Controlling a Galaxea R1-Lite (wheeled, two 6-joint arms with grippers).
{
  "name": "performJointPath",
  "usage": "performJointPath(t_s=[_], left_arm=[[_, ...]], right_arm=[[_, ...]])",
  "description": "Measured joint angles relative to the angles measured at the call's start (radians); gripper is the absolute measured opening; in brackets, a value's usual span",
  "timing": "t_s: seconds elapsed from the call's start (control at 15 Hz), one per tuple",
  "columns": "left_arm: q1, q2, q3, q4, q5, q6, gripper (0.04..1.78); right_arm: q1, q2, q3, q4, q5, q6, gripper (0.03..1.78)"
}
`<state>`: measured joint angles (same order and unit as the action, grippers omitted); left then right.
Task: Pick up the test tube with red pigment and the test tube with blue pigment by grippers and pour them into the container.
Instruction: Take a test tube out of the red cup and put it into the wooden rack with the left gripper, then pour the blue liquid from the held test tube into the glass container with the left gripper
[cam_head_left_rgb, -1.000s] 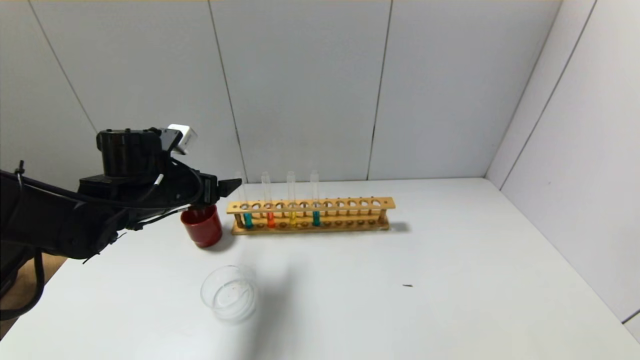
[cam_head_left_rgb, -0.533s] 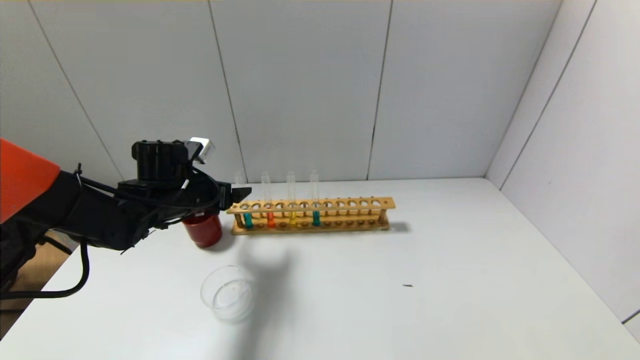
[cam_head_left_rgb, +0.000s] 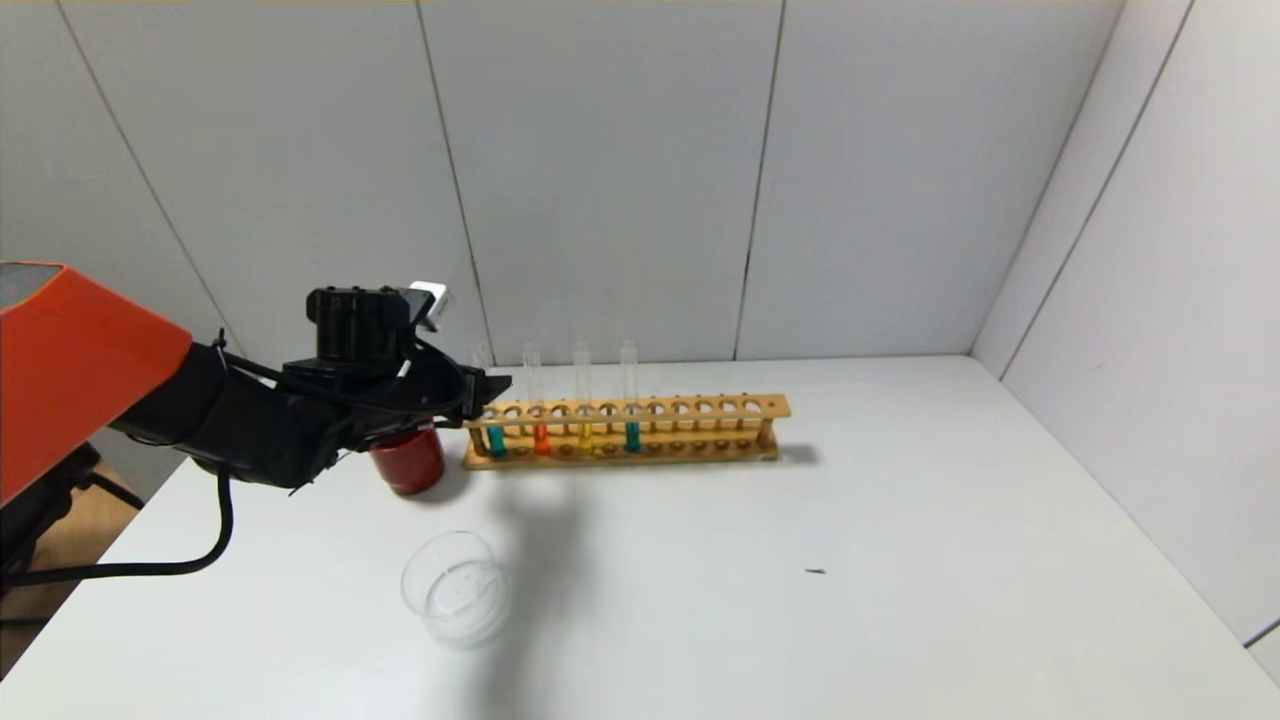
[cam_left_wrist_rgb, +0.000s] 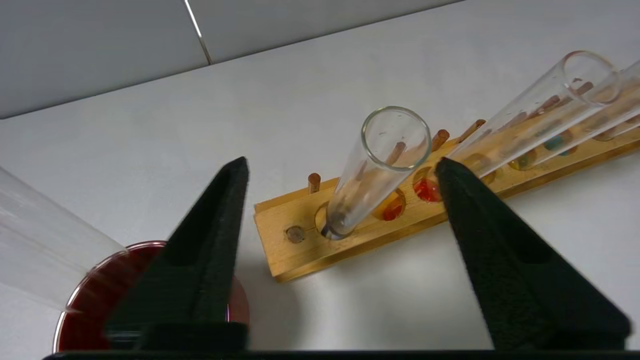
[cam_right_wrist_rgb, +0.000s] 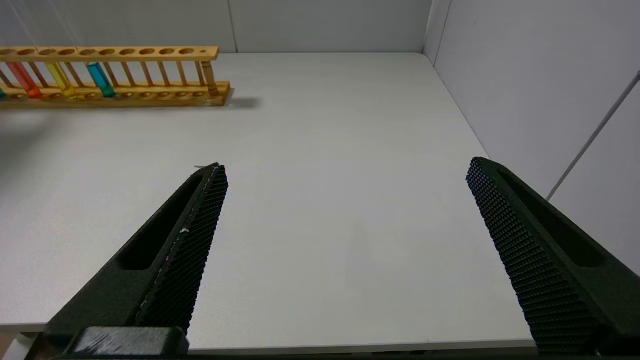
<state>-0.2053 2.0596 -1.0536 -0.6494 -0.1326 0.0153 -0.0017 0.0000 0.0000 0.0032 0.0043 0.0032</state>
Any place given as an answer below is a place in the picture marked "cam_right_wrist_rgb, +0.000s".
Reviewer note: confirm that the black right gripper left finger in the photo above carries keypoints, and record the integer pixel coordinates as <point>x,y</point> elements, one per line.
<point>170,260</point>

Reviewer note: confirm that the test tube with red pigment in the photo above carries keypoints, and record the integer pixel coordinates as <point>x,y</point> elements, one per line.
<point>25,80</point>

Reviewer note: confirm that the wooden test tube rack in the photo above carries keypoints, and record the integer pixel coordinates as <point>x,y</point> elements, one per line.
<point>150,52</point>

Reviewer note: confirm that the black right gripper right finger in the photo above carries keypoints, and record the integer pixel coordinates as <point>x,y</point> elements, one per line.
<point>550,260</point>

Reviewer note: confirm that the test tube with teal pigment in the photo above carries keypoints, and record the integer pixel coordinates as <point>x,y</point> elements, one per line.
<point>101,80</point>

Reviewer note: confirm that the test tube with yellow pigment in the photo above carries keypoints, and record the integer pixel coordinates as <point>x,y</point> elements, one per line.
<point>61,80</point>

